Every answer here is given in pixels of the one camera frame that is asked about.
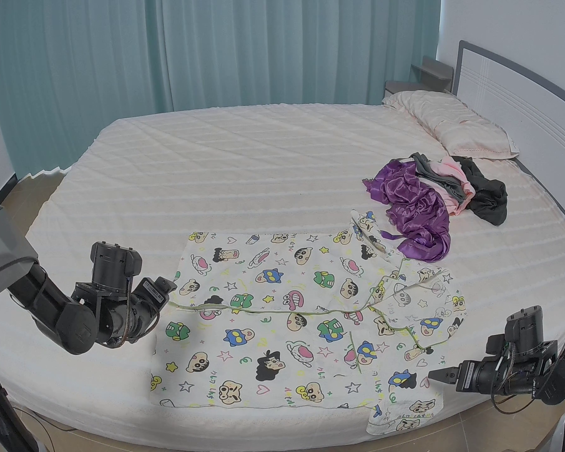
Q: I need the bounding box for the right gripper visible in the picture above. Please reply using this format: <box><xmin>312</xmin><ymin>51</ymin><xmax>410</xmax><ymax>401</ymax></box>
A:
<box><xmin>428</xmin><ymin>358</ymin><xmax>505</xmax><ymax>395</ymax></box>

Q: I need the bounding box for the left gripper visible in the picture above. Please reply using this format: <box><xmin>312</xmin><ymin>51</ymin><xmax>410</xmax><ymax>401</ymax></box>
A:
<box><xmin>133</xmin><ymin>276</ymin><xmax>178</xmax><ymax>313</ymax></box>

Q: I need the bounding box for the white printed pyjama top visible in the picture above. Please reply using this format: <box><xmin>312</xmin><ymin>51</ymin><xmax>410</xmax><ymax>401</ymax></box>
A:
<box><xmin>150</xmin><ymin>209</ymin><xmax>468</xmax><ymax>437</ymax></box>

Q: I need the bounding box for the bed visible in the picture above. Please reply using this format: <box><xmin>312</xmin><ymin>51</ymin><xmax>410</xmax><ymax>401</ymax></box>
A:
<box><xmin>0</xmin><ymin>40</ymin><xmax>565</xmax><ymax>446</ymax></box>

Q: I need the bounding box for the purple satin garment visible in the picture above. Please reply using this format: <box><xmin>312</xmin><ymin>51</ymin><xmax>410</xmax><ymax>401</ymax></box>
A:
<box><xmin>363</xmin><ymin>159</ymin><xmax>452</xmax><ymax>263</ymax></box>

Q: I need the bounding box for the black garment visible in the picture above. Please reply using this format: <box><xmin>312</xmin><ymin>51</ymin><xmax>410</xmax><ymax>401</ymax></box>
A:
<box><xmin>452</xmin><ymin>156</ymin><xmax>508</xmax><ymax>226</ymax></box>

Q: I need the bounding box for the pink garment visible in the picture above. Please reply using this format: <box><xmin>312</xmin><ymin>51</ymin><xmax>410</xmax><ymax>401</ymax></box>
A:
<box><xmin>428</xmin><ymin>156</ymin><xmax>476</xmax><ymax>218</ymax></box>

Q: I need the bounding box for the grey garment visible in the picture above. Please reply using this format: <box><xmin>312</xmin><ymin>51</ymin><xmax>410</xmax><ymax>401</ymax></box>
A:
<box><xmin>412</xmin><ymin>153</ymin><xmax>476</xmax><ymax>206</ymax></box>

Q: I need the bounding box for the blue-green curtain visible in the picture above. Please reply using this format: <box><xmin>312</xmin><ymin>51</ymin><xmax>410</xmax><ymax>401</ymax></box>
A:
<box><xmin>153</xmin><ymin>0</ymin><xmax>441</xmax><ymax>112</ymax></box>
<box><xmin>0</xmin><ymin>0</ymin><xmax>163</xmax><ymax>170</ymax></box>

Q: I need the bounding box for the cream pillow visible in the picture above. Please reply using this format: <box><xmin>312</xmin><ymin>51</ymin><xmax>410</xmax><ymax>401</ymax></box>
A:
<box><xmin>381</xmin><ymin>90</ymin><xmax>520</xmax><ymax>160</ymax></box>

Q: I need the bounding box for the grey bedside table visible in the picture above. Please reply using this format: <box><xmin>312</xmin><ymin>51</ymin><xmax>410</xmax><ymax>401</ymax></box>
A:
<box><xmin>384</xmin><ymin>56</ymin><xmax>454</xmax><ymax>95</ymax></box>

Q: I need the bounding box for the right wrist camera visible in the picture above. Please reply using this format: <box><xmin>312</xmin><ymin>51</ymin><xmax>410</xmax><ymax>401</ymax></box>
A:
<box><xmin>486</xmin><ymin>332</ymin><xmax>509</xmax><ymax>360</ymax></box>

